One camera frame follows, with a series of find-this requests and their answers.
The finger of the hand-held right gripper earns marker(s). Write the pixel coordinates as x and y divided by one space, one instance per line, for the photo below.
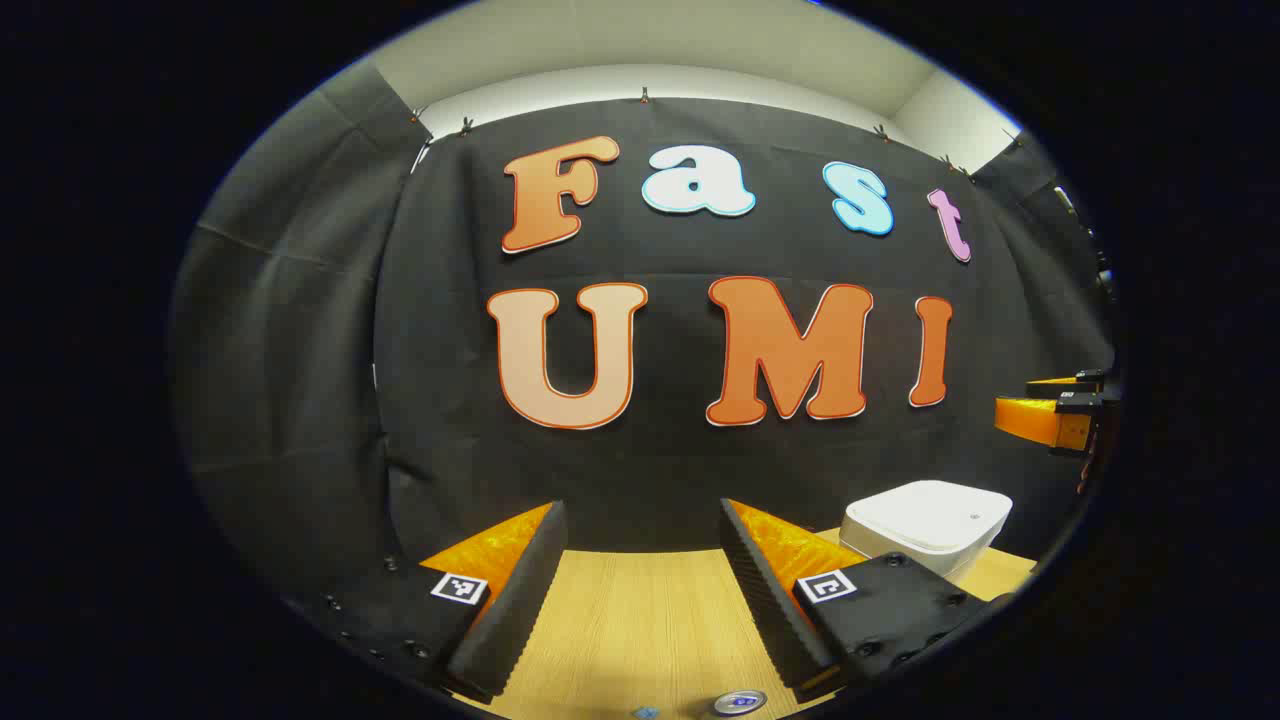
1035 420
1060 385

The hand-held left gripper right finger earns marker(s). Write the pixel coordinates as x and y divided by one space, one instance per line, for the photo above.
765 610

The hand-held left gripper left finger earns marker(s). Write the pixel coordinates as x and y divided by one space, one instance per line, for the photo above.
520 610

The blue pop can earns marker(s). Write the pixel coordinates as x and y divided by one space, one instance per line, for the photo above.
740 702

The white desktop garbage bin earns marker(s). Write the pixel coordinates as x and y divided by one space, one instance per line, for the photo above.
930 520

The wooden desktop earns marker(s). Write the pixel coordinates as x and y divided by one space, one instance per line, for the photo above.
650 620

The black backdrop cloth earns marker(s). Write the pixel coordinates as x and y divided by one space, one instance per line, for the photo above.
660 480

